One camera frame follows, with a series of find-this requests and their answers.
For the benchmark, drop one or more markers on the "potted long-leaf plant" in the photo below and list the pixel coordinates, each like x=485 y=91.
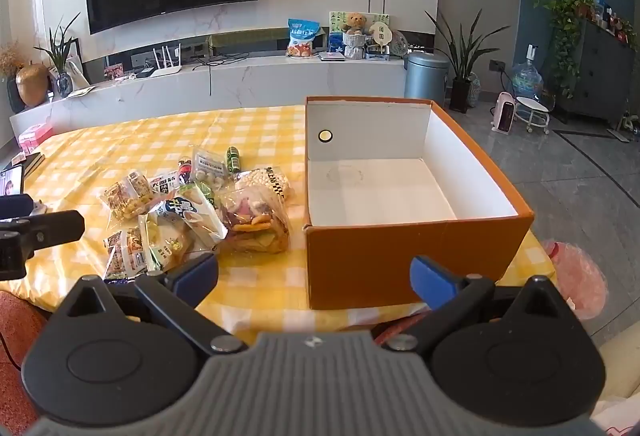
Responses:
x=460 y=60

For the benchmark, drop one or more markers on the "orange cardboard box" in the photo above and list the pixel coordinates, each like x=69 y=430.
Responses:
x=380 y=186

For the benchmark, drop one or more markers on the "pink and white heater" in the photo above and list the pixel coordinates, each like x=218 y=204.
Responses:
x=504 y=111

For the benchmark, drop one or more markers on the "clear mixed chips bag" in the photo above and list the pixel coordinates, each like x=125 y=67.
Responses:
x=256 y=225

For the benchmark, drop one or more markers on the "dried flowers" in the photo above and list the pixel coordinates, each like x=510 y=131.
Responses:
x=9 y=58

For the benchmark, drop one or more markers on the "green striped snack packet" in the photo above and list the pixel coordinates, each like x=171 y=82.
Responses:
x=233 y=159

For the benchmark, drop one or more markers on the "white round stool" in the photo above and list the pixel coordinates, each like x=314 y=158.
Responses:
x=532 y=108

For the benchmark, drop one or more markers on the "white beans packet checkered label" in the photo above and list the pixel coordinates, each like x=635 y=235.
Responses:
x=264 y=182

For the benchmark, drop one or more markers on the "pink box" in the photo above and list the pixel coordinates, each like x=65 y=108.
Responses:
x=34 y=137

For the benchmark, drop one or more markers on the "red and white snack packet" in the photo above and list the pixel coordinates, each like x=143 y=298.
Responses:
x=164 y=184

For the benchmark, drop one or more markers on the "brown teddy bear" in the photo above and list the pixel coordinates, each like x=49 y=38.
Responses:
x=355 y=23

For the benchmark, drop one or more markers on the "grass plant in glass vase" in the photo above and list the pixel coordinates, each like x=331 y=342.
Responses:
x=62 y=65

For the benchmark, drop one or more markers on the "bottles on cabinet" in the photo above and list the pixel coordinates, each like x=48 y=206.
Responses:
x=612 y=18

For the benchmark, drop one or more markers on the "phone on stand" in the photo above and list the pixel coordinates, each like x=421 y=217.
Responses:
x=11 y=186

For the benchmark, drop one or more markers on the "round hand fan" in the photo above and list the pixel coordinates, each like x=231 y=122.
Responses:
x=379 y=31

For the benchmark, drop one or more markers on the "white marble tv console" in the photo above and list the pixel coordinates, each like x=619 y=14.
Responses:
x=260 y=83

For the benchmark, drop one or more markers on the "brown gold vase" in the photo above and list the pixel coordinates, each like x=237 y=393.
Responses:
x=32 y=84

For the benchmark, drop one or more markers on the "glass plate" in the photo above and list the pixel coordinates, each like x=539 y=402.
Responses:
x=400 y=43

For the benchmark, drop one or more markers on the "trailing pothos plant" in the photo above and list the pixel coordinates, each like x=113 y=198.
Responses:
x=567 y=15

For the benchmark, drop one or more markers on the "clear quail egg packet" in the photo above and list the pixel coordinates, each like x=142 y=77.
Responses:
x=207 y=167

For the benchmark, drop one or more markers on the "silver tablet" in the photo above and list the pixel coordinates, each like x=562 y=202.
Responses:
x=332 y=56

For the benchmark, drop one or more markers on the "pink plastic bag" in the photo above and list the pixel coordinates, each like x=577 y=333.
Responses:
x=575 y=276

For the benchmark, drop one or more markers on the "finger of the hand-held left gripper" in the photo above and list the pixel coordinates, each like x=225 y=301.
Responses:
x=15 y=206
x=52 y=226

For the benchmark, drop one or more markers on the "blue snack bag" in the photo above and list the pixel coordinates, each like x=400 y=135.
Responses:
x=301 y=38

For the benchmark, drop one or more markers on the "grey-blue trash can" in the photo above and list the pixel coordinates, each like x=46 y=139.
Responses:
x=425 y=78

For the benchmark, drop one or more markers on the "green printed card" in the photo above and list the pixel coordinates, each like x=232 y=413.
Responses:
x=337 y=20

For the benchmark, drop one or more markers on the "brown striped snack packet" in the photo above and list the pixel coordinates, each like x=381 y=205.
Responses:
x=122 y=255

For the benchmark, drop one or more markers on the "white and blue snack packet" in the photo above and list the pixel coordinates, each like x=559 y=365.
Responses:
x=186 y=216

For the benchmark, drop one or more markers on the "dark sausage stick red cap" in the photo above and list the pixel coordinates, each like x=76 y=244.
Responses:
x=185 y=169

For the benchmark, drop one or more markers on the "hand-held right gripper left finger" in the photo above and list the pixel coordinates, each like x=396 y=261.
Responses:
x=196 y=277

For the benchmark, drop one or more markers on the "pale yellow-green snack packet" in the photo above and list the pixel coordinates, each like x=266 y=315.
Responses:
x=162 y=247

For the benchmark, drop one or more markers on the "grey cabinet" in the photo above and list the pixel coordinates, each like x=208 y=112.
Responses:
x=600 y=75

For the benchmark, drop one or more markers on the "yellow checked tablecloth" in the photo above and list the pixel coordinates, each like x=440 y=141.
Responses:
x=125 y=140

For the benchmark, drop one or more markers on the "clear packet of yellow snacks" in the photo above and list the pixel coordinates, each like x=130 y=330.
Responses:
x=125 y=201

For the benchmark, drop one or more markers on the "white router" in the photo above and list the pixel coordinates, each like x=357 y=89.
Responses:
x=166 y=69

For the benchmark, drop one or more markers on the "dark books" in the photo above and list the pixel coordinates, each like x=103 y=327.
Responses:
x=29 y=163

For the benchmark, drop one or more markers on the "water jug with pump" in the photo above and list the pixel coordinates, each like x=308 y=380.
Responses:
x=526 y=78

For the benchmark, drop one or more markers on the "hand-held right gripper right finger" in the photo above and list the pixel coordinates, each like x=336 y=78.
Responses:
x=431 y=281

